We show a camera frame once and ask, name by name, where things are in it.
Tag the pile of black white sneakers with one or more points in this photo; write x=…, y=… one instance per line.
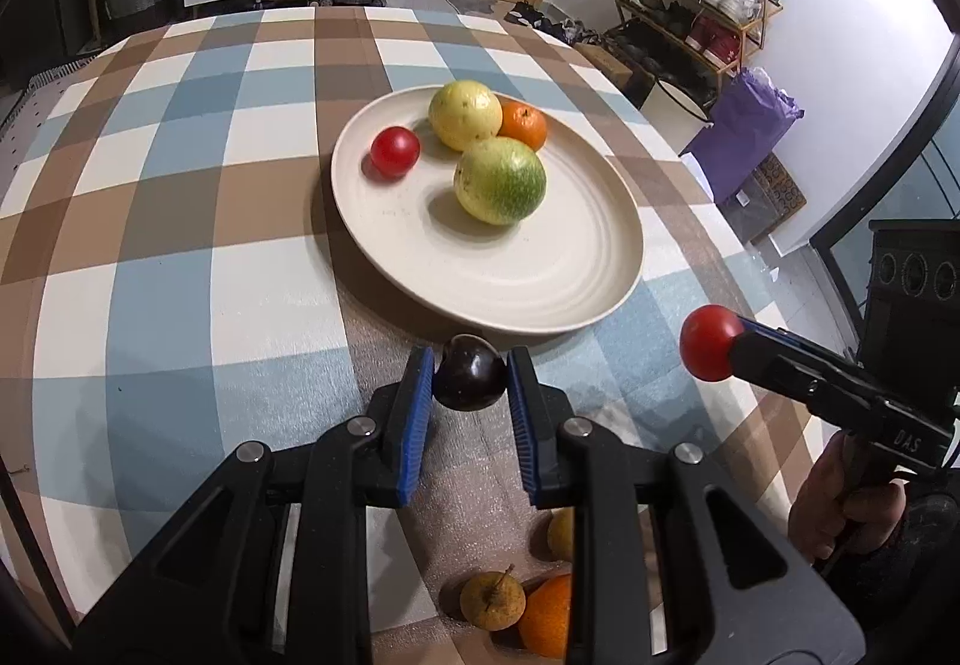
x=551, y=23

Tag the purple bag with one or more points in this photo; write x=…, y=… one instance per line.
x=750, y=132

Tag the dark framed glass door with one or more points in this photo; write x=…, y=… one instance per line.
x=885, y=185

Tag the pale yellow round fruit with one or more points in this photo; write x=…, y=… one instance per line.
x=465, y=113

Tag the checked tablecloth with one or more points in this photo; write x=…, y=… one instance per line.
x=187, y=185

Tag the red tomato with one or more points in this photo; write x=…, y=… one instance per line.
x=394, y=151
x=706, y=342

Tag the person's right forearm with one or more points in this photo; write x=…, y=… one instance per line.
x=900, y=575

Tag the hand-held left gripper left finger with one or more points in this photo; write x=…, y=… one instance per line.
x=420, y=410

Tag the small yellow brown fruit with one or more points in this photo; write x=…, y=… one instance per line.
x=561, y=534
x=489, y=601

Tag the cream round plate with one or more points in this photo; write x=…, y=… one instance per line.
x=487, y=245

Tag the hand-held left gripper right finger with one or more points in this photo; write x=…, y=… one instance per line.
x=523, y=425

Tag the green yellow round fruit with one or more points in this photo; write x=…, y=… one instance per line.
x=499, y=179

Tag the wooden shoe rack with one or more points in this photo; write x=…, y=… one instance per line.
x=720, y=61

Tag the person's right hand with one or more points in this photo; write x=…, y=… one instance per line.
x=821, y=500

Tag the cardboard box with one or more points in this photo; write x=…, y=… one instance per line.
x=611, y=62

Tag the cream trash bin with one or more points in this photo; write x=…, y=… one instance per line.
x=667, y=117

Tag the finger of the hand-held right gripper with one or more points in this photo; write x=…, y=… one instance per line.
x=795, y=340
x=772, y=372

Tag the dark purple plum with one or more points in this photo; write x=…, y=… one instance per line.
x=470, y=372

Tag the dark patterned floor mat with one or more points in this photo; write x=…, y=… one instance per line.
x=776, y=192

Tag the grey doormat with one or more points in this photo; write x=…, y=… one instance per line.
x=474, y=2

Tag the orange mandarin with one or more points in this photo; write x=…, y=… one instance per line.
x=525, y=125
x=547, y=616

